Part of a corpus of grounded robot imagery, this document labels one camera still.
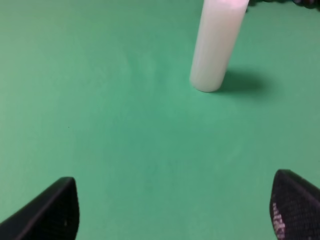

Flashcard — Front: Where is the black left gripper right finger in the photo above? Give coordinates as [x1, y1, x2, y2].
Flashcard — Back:
[269, 169, 320, 240]

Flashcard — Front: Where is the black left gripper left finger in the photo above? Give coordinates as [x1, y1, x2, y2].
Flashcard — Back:
[0, 177, 80, 240]

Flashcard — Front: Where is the red artificial grape bunch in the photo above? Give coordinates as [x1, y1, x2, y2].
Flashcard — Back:
[248, 0, 320, 11]

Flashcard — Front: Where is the white pillar candle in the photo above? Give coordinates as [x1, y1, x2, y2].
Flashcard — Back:
[190, 0, 249, 93]

